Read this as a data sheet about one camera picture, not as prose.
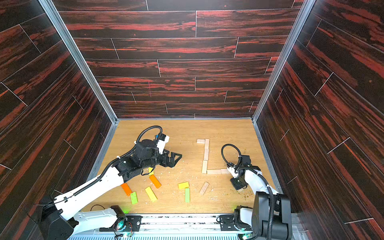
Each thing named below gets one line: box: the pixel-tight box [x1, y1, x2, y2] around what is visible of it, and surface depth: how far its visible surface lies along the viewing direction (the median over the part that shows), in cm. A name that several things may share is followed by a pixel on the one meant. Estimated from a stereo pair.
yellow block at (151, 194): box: [145, 186, 158, 203], surface depth 84 cm
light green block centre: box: [185, 187, 190, 203], surface depth 84 cm
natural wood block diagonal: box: [207, 169, 222, 175], surface depth 93 cm
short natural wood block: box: [196, 138, 206, 144], surface depth 109 cm
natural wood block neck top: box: [204, 138, 210, 153], surface depth 106 cm
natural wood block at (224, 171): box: [221, 168, 230, 175], surface depth 93 cm
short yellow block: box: [178, 181, 189, 190], surface depth 88 cm
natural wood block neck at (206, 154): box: [204, 148, 209, 161], surface depth 101 cm
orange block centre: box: [149, 174, 162, 189], surface depth 90 cm
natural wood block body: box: [202, 160, 208, 174], surface depth 95 cm
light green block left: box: [130, 191, 138, 205], surface depth 84 cm
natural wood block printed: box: [199, 182, 209, 196], surface depth 86 cm
